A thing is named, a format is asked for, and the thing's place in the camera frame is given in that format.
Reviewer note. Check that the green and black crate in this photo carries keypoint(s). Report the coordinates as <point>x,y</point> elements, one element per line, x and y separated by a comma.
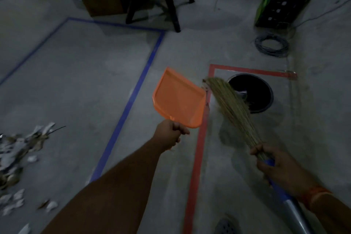
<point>282,9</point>

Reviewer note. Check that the black bucket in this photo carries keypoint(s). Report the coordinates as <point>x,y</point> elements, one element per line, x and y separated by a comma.
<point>257,91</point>

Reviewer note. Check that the black plastic table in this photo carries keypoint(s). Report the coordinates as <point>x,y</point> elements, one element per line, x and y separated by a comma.
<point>170,0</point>

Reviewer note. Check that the pile of paper scraps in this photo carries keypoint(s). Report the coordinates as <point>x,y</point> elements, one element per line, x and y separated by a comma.
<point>13,154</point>

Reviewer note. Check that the orange plastic dustpan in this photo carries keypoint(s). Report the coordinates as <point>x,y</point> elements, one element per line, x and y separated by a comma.
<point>181,99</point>

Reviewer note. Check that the person's right forearm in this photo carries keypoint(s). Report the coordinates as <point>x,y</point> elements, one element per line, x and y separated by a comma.
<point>329,214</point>

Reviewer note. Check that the person's left hand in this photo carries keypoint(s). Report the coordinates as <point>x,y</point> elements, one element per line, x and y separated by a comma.
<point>167,135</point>

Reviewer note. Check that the orange wrist band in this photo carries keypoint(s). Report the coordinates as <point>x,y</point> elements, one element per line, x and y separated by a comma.
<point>315,195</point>

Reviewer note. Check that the person's left forearm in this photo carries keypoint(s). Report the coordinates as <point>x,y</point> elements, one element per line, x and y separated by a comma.
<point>109,195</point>

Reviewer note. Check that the person's right hand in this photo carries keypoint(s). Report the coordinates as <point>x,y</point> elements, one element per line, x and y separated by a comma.
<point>285,170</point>

